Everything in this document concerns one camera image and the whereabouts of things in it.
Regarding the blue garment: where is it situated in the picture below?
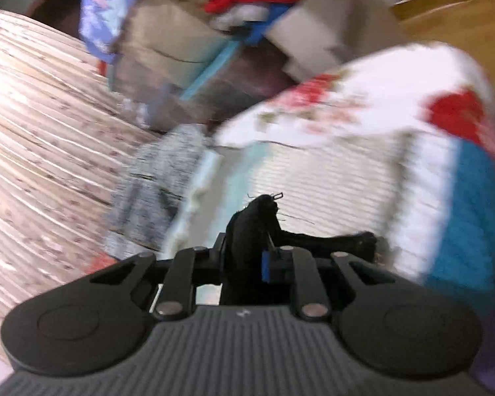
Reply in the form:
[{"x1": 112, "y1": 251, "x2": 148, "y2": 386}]
[{"x1": 245, "y1": 6, "x2": 291, "y2": 47}]

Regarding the beige chevron quilt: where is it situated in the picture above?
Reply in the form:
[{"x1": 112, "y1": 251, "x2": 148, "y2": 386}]
[{"x1": 161, "y1": 132, "x2": 421, "y2": 310}]

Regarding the grey blue patterned cloth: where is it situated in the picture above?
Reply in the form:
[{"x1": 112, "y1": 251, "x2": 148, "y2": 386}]
[{"x1": 105, "y1": 125, "x2": 209, "y2": 256}]

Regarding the dark wooden furniture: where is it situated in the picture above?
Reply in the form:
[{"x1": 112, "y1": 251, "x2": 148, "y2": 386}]
[{"x1": 27, "y1": 0, "x2": 85, "y2": 39}]

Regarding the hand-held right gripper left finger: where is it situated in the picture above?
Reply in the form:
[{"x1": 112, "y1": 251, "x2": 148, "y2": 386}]
[{"x1": 91, "y1": 233, "x2": 227, "y2": 322}]

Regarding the cardboard box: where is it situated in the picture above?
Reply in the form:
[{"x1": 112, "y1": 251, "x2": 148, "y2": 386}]
[{"x1": 268, "y1": 0, "x2": 401, "y2": 80}]

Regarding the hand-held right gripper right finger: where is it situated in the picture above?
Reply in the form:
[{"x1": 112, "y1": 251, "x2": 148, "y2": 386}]
[{"x1": 263, "y1": 247, "x2": 382, "y2": 320}]

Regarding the pink striped floral cloth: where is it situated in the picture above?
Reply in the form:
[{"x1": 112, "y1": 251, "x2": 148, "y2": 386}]
[{"x1": 0, "y1": 8, "x2": 161, "y2": 364}]

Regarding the white floral patchwork blanket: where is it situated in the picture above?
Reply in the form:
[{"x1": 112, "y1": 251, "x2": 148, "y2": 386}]
[{"x1": 214, "y1": 43, "x2": 495, "y2": 314}]

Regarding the blue floral cloth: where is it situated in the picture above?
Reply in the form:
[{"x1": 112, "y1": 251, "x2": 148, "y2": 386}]
[{"x1": 78, "y1": 0, "x2": 149, "y2": 63}]

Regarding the clear teal-rimmed storage bin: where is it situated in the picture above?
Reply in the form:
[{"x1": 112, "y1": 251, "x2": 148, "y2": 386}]
[{"x1": 107, "y1": 4, "x2": 248, "y2": 128}]

